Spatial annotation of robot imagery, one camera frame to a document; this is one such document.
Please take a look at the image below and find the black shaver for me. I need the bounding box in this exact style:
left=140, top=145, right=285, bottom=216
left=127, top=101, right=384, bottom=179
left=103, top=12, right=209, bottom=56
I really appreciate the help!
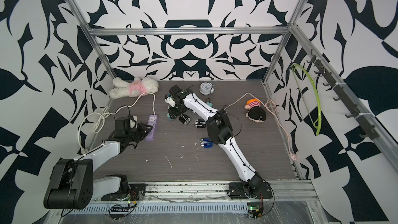
left=179, top=114, right=191, bottom=125
left=194, top=119, right=207, bottom=129

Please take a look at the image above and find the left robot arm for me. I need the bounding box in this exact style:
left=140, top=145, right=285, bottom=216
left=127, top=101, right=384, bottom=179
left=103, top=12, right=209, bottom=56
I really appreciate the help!
left=44, top=116, right=153, bottom=209

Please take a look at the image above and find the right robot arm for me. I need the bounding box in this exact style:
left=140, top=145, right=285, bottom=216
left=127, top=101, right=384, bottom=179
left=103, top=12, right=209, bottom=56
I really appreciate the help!
left=164, top=85, right=263, bottom=199

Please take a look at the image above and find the blue electric shaver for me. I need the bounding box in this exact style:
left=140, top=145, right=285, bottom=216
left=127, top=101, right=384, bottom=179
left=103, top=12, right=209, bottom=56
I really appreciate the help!
left=201, top=138, right=213, bottom=148

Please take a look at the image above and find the purple power strip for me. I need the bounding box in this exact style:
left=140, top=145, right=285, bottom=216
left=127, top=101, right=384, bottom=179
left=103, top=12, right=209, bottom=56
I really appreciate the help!
left=145, top=114, right=158, bottom=141

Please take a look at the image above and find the small white alarm clock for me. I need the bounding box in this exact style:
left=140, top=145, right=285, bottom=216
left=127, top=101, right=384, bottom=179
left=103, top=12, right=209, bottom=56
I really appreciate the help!
left=199, top=82, right=215, bottom=95

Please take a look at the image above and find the white pink plush toy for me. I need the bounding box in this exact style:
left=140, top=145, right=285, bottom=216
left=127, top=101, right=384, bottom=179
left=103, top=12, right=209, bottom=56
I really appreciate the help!
left=109, top=77, right=159, bottom=99

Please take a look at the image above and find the black haired doll toy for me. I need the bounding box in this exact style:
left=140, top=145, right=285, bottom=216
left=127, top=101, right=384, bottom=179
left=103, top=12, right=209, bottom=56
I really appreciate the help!
left=245, top=99, right=266, bottom=123

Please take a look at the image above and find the black hook rack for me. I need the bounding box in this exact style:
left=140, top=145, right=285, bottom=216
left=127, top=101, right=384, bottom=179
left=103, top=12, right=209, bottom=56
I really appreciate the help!
left=308, top=50, right=380, bottom=141

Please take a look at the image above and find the white power strip cable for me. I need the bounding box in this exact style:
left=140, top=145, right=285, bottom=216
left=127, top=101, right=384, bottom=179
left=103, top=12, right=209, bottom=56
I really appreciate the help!
left=77, top=92, right=157, bottom=156

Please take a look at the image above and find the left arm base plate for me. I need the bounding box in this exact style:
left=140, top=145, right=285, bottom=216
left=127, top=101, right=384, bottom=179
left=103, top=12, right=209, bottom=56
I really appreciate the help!
left=107, top=183, right=147, bottom=201

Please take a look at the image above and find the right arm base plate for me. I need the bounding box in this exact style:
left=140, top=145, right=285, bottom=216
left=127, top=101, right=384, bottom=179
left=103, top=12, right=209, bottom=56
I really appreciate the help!
left=227, top=182, right=273, bottom=200

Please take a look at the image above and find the pink power strip cable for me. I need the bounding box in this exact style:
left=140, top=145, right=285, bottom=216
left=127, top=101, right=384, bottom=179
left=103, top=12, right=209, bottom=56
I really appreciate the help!
left=225, top=92, right=297, bottom=162

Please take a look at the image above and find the green hoop on wall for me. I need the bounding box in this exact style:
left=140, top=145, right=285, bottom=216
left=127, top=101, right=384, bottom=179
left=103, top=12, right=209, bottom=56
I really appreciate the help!
left=290, top=63, right=322, bottom=136

